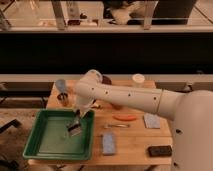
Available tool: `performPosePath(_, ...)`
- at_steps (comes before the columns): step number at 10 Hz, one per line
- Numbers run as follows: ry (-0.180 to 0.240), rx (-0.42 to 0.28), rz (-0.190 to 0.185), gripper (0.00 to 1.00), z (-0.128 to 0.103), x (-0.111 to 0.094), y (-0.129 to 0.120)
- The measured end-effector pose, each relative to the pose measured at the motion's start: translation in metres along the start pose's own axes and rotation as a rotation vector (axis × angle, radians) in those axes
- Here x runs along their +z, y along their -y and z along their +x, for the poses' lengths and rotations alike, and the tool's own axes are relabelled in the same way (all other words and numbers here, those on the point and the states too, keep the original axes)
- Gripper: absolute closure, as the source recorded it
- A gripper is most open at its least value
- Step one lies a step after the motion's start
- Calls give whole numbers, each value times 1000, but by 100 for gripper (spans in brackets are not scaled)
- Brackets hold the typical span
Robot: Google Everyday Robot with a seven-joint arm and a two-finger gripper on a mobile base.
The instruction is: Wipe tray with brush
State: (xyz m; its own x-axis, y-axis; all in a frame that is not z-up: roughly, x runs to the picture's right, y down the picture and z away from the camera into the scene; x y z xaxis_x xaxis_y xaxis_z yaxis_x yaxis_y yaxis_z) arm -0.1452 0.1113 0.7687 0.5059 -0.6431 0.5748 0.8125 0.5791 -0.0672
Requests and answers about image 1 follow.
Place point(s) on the wooden table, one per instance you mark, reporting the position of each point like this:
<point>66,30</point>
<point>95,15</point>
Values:
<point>131,143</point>

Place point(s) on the green plastic tray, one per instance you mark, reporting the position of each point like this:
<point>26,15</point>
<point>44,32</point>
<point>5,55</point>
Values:
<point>50,140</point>

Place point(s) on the grey brush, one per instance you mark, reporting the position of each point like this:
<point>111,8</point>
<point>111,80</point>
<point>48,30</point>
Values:
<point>74,128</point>

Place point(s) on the white paper cup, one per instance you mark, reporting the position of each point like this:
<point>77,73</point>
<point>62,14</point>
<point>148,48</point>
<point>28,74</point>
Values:
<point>138,80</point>

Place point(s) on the purple bowl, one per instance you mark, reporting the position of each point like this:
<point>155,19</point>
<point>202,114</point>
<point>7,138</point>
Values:
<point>106,80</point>

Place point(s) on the black rectangular device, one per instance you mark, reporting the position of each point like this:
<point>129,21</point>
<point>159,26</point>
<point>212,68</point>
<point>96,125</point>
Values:
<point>160,151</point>

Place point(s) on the person in background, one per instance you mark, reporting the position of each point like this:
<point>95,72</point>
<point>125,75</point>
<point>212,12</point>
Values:
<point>127,12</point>

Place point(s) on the blue sponge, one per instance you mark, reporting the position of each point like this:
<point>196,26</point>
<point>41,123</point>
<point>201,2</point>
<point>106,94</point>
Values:
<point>108,144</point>

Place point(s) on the red bowl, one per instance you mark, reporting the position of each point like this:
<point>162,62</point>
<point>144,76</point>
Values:
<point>116,107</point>

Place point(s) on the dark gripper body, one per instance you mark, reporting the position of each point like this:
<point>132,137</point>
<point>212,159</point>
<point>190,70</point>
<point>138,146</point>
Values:
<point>78,115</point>

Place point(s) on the orange carrot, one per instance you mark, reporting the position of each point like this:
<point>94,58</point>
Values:
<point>124,118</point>

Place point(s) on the blue cup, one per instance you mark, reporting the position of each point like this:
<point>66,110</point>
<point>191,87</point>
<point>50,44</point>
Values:
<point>61,85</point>

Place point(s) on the small dark metal cup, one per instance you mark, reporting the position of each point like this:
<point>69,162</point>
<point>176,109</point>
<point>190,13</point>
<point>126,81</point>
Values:
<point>63,98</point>

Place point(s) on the grey cloth pad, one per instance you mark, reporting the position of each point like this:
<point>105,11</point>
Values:
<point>151,121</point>

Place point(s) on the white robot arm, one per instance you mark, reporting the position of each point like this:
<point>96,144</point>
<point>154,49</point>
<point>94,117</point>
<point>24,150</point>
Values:
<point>191,114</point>

